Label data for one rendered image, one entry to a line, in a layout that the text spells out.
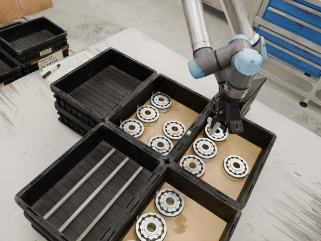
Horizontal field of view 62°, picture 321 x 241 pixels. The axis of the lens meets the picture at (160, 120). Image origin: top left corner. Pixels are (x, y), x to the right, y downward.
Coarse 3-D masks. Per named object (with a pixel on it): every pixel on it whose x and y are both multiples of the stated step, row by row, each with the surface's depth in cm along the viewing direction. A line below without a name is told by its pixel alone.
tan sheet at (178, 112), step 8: (144, 104) 126; (176, 104) 129; (168, 112) 125; (176, 112) 125; (184, 112) 126; (192, 112) 127; (160, 120) 121; (168, 120) 121; (176, 120) 122; (184, 120) 123; (192, 120) 123; (144, 128) 117; (152, 128) 117; (160, 128) 118; (144, 136) 114; (152, 136) 114
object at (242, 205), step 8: (208, 112) 116; (200, 120) 110; (248, 120) 114; (264, 128) 112; (184, 144) 101; (272, 144) 107; (176, 152) 98; (264, 160) 101; (184, 168) 94; (192, 176) 92; (256, 176) 96; (208, 184) 91; (216, 192) 90; (248, 192) 93; (232, 200) 88; (240, 208) 88
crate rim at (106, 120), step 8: (152, 80) 123; (144, 88) 119; (184, 88) 123; (200, 96) 120; (208, 104) 117; (112, 112) 107; (120, 128) 102; (192, 128) 107; (128, 136) 100; (184, 136) 104; (144, 144) 99; (176, 144) 101; (152, 152) 97; (168, 160) 97
